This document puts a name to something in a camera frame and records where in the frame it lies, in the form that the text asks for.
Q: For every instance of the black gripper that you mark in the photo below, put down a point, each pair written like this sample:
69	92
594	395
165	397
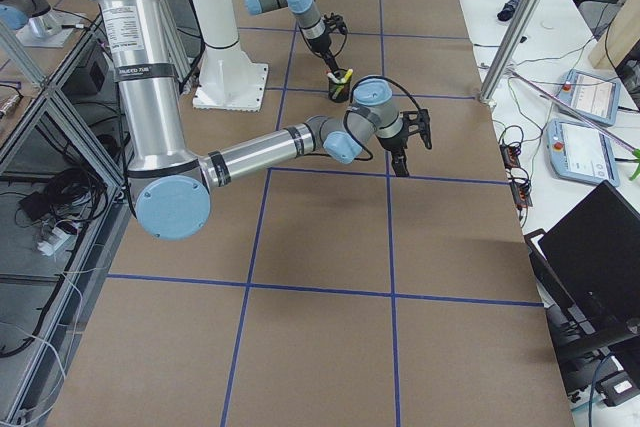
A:
393	142
320	44

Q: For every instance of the far teach pendant tablet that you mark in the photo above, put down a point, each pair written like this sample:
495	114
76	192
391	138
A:
597	98

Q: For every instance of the aluminium frame post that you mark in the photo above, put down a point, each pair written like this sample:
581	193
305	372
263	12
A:
506	49

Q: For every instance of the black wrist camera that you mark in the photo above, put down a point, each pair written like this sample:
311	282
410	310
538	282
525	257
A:
417	123
335	23

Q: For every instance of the yellow highlighter pen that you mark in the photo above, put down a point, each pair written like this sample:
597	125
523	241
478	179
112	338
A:
345	77

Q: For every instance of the black power adapter box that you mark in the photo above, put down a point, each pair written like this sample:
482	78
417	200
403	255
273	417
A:
35	205

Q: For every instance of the black laptop monitor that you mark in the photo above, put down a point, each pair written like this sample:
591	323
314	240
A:
594	252

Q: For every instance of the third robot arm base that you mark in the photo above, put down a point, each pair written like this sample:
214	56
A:
35	22

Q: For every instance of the orange black usb hub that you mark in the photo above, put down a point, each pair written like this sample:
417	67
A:
510	155

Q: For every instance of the black mesh pen holder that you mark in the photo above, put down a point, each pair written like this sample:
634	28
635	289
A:
333	84

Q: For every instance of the teach pendant tablet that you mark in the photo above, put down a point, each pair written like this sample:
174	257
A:
597	98
580	153

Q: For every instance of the near teach pendant tablet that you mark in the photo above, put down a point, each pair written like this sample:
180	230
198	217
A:
580	153

